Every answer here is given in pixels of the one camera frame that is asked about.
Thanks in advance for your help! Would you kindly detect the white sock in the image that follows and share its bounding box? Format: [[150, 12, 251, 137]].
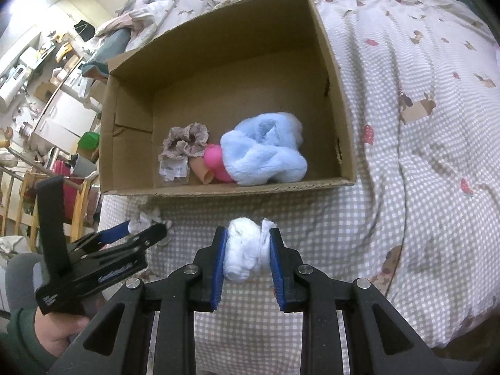
[[128, 208, 173, 247], [222, 217, 280, 284]]

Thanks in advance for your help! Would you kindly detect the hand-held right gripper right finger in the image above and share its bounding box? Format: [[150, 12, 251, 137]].
[[269, 227, 469, 375]]

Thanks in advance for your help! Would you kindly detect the red bag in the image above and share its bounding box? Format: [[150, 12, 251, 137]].
[[52, 159, 89, 221]]

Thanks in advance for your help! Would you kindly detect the person's left hand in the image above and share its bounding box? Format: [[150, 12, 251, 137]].
[[34, 312, 91, 357]]

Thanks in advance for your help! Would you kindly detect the white cabinet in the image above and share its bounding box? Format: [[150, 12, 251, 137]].
[[32, 93, 98, 154]]

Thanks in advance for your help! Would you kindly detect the brown cardboard box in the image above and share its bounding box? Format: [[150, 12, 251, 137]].
[[97, 0, 357, 197]]

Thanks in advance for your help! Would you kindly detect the light blue fluffy cloth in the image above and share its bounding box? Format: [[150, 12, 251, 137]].
[[220, 112, 308, 187]]

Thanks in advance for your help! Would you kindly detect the teal mattress side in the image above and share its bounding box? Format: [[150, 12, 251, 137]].
[[81, 27, 130, 79]]

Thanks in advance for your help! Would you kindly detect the pink and white pillow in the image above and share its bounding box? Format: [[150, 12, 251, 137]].
[[95, 0, 190, 37]]

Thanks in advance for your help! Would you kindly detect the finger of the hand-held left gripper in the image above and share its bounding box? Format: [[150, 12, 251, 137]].
[[94, 222, 169, 263], [72, 220, 133, 255]]

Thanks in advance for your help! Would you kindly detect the person's left forearm green sleeve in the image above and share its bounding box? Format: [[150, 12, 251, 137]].
[[0, 307, 59, 375]]

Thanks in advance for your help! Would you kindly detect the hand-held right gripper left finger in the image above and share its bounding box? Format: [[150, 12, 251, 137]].
[[49, 227, 229, 375]]

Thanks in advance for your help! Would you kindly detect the person's grey trouser leg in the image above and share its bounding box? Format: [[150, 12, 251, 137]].
[[5, 253, 44, 314]]

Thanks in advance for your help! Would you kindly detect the wooden drying rack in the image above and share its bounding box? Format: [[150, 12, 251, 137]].
[[0, 152, 103, 245]]

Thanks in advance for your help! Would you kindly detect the pink plastic toy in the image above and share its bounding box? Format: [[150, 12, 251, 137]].
[[201, 144, 236, 184]]

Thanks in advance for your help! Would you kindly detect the green plastic container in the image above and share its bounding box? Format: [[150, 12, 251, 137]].
[[75, 132, 101, 162]]

